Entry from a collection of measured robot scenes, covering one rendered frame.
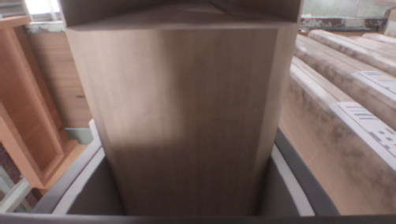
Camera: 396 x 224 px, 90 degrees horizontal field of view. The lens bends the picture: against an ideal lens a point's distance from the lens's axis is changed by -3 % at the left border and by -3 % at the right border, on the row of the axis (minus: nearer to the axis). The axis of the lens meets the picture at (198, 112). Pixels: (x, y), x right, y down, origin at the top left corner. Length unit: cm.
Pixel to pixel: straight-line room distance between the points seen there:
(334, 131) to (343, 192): 5
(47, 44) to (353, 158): 168
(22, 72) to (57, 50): 27
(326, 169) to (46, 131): 167
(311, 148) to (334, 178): 4
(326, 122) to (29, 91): 156
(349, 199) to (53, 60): 170
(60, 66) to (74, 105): 31
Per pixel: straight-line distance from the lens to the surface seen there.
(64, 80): 176
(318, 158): 24
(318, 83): 27
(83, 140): 201
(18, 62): 155
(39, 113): 167
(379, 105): 25
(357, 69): 29
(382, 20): 168
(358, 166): 20
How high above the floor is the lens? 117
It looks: 1 degrees up
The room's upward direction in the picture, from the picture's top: 90 degrees counter-clockwise
